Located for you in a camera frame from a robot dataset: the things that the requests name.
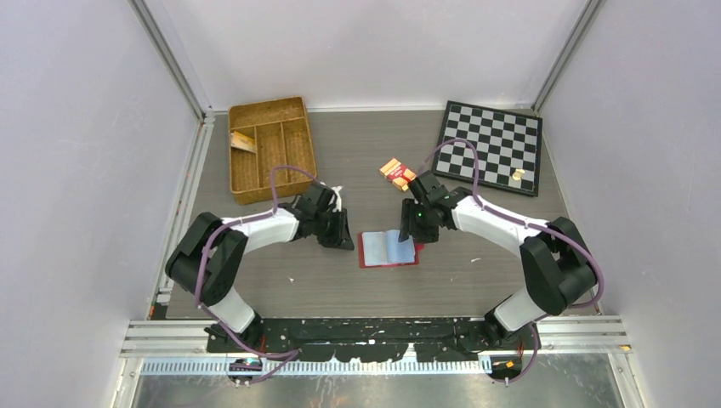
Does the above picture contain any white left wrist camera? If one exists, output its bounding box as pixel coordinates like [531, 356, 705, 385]
[331, 185, 343, 213]

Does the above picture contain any red and gold card box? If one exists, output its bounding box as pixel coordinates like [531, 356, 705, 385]
[379, 158, 417, 191]

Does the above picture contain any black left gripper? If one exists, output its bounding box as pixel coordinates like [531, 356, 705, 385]
[313, 207, 354, 250]

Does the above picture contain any red leather card holder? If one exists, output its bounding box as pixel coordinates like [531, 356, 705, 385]
[358, 229, 424, 269]

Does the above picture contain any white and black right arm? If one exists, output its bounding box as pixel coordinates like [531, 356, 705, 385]
[401, 172, 602, 349]

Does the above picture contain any woven wicker divided tray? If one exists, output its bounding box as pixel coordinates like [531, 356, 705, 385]
[228, 96, 317, 205]

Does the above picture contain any tan card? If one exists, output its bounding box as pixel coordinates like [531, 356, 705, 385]
[230, 131, 257, 154]

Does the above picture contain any aluminium frame rail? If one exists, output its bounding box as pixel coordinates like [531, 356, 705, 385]
[149, 110, 216, 309]

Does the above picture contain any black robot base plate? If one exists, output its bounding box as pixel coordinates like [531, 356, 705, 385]
[204, 317, 540, 363]

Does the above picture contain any black and white chessboard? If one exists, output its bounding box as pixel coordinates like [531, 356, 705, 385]
[430, 101, 543, 197]

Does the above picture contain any small wooden chess piece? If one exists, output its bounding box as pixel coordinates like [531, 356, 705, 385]
[511, 168, 525, 181]

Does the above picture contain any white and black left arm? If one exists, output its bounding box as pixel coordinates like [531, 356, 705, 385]
[165, 182, 355, 352]

